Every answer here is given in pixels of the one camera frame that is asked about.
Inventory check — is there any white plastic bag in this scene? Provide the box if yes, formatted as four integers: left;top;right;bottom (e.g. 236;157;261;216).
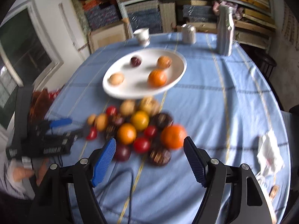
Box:
257;130;285;177

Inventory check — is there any blue checked tablecloth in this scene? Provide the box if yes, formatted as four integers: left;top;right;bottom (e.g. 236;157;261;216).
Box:
44;32;292;224

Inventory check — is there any grey sleeve forearm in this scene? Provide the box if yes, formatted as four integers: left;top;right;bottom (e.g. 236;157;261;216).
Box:
1;151;32;200

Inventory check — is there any dark purple mangosteen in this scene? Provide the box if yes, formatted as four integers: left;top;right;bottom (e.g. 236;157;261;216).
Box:
153;112;173;130

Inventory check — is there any white oval plate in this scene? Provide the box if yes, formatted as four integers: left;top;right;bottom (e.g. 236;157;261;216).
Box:
102;48;187;99

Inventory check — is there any yellow orange fruit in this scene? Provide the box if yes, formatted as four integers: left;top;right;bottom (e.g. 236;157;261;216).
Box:
130;111;150;131

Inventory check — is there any large orange fruit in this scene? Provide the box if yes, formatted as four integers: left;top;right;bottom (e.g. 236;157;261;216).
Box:
160;124;187;150

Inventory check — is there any dark plum on plate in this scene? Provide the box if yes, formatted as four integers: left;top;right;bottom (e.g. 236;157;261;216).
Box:
130;57;142;67

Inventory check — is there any light tan round fruit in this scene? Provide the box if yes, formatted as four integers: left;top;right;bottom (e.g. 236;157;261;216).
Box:
119;100;136;117

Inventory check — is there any silver metal bottle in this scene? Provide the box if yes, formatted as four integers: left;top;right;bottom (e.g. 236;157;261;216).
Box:
216;6;235;57

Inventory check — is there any orange tangerine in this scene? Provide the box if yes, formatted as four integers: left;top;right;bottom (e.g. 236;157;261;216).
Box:
147;69;167;88

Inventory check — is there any white drink can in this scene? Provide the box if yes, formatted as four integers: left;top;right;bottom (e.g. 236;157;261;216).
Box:
181;24;196;45

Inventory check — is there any orange-brown fruit on plate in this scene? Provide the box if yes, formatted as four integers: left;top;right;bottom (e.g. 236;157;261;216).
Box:
157;56;172;69

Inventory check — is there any large tan pear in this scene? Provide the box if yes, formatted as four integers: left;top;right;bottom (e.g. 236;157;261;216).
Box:
138;97;160;117

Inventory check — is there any person's left hand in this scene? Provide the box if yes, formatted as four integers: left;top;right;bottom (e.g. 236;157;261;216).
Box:
13;158;49;186

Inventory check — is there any cardboard framed panel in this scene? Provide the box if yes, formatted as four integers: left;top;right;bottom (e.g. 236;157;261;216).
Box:
88;18;132;53

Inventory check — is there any small red tomato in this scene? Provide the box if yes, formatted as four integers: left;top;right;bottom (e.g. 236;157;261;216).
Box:
105;106;118;117

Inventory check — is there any white paper cup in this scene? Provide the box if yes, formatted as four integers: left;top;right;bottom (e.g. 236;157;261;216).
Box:
133;28;150;46

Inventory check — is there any black cable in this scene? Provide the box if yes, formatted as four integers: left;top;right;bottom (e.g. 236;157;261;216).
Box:
93;168;135;224

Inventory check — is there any shelf with stacked boxes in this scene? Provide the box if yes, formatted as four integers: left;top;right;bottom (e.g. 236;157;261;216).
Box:
72;0;276;50

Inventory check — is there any red cherry tomato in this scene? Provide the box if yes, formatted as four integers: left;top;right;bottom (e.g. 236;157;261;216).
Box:
133;137;151;154

